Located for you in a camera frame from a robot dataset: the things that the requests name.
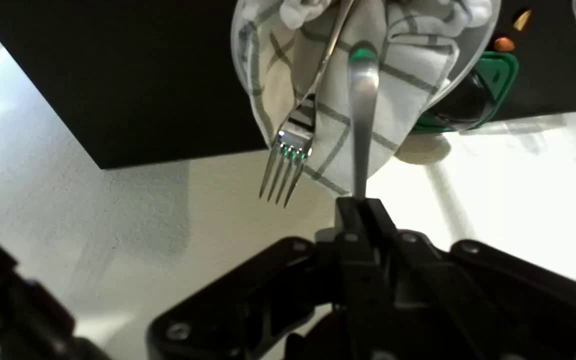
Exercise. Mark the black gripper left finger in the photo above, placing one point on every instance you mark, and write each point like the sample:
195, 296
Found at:
352, 261

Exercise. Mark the clear plastic jug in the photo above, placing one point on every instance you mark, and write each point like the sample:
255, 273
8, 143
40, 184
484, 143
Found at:
460, 61

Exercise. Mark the black side table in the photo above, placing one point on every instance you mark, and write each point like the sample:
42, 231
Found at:
150, 81

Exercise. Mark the silver spoon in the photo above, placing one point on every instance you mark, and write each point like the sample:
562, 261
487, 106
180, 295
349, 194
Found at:
363, 89

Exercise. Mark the green container lid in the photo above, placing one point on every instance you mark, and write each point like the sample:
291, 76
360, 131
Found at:
477, 98

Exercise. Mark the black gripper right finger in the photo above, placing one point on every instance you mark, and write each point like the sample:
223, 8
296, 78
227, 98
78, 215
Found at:
402, 312

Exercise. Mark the silver fork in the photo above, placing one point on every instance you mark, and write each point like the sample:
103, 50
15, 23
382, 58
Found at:
295, 141

